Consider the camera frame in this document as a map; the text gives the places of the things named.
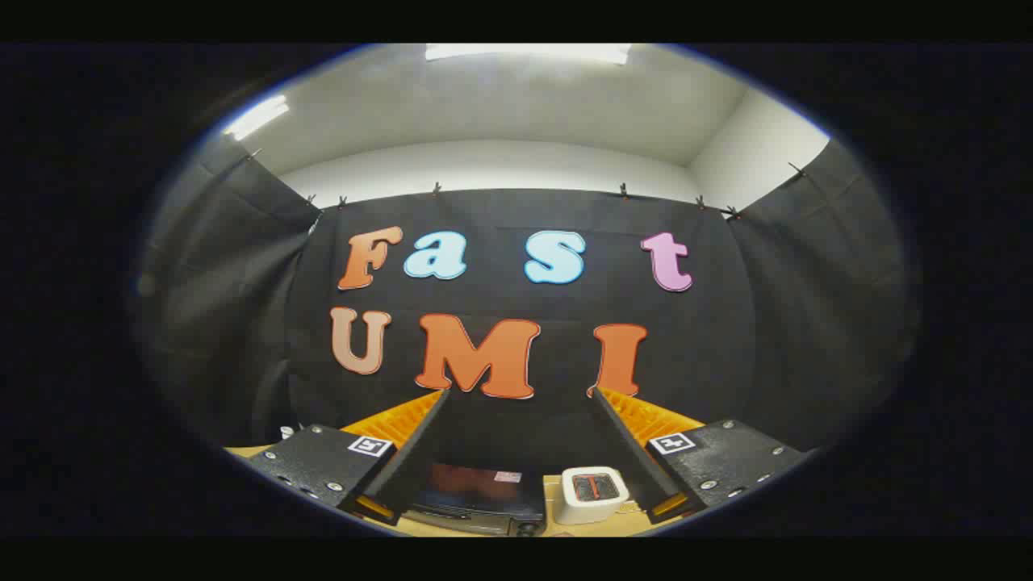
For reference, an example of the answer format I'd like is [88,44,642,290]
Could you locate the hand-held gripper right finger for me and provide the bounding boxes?
[588,386,809,522]

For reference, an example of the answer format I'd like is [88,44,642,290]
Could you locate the black toaster oven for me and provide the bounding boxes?
[401,462,550,537]

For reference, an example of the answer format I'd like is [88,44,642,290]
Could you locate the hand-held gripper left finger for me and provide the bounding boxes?
[246,389,451,526]

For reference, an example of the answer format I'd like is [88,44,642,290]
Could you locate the long ceiling light panel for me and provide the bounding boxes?
[222,94,291,140]

